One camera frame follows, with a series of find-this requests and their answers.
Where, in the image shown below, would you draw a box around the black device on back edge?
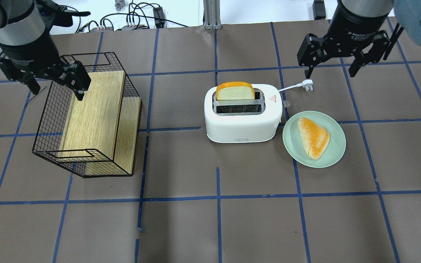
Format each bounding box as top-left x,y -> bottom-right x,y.
312,0 -> 326,20

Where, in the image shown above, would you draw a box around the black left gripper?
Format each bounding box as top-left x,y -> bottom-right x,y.
0,28 -> 91,101

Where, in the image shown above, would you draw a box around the bread slice in toaster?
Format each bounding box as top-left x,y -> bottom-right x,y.
216,81 -> 255,100

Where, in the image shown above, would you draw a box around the black cables and connectors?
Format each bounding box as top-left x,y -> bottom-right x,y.
75,0 -> 189,33

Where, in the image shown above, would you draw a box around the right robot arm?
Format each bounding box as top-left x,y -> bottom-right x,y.
297,0 -> 421,78

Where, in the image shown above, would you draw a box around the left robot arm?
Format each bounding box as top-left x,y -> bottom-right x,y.
0,0 -> 91,100

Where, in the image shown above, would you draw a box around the triangular bread slice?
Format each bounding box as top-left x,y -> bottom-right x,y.
297,118 -> 330,160

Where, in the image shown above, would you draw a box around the black wire basket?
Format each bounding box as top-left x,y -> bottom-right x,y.
32,52 -> 141,178

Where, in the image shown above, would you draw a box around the pale green plate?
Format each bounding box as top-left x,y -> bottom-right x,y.
282,111 -> 346,168

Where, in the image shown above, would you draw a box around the white two-slot toaster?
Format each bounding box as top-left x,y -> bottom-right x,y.
204,84 -> 283,143

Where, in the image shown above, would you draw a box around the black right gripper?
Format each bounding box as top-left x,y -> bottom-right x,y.
297,0 -> 389,79

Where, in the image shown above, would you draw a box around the aluminium frame post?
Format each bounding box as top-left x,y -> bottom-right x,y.
203,0 -> 222,30

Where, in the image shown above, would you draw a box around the white power cable with plug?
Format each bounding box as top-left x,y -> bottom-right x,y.
278,80 -> 314,92

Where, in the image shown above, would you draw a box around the light wooden board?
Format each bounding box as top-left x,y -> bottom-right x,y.
56,70 -> 141,176

